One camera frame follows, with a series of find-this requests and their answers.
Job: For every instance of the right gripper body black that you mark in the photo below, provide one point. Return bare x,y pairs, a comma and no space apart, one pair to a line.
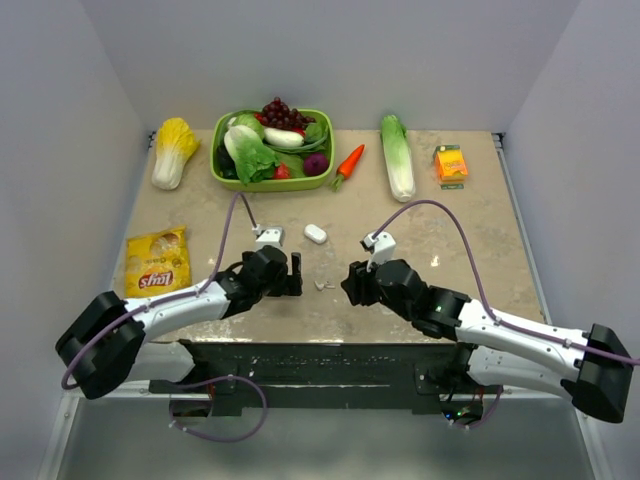
366,290

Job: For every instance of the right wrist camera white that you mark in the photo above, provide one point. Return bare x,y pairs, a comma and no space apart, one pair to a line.
381,248

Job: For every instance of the yellow lays chips bag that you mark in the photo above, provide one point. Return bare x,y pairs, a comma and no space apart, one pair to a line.
157,263

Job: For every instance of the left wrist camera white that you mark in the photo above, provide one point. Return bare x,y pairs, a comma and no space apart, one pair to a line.
268,236

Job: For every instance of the orange juice carton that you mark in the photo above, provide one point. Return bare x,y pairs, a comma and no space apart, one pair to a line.
450,166

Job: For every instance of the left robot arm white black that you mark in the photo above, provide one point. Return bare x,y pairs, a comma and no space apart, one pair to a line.
115,341

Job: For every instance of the yellow napa cabbage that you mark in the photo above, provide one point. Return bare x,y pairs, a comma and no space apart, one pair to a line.
176,143

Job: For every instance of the red grape bunch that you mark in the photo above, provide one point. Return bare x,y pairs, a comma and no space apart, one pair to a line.
278,114

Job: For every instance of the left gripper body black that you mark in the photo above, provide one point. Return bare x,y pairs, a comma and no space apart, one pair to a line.
284,283

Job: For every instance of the green lettuce in basket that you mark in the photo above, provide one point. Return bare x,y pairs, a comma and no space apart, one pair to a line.
254,161

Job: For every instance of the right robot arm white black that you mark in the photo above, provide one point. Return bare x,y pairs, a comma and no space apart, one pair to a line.
590,368

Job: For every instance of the white earbud charging case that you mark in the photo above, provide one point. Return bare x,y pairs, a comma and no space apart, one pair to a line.
315,233

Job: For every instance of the white radish in basket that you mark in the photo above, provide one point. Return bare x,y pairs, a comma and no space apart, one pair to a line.
283,138

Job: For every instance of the orange toy carrot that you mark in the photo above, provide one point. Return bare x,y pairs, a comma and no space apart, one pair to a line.
346,168

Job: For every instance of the red strawberry in basket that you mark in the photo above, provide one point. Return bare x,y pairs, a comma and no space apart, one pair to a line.
282,172

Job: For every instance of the purple onion in basket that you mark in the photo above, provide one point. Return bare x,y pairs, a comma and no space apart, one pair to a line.
315,164

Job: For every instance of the green plastic basket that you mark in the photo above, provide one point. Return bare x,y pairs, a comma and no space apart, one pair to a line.
283,185

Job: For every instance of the green white napa cabbage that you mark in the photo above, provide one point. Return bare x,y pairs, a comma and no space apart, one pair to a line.
398,159

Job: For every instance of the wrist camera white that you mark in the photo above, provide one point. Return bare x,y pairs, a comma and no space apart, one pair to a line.
268,236
381,248

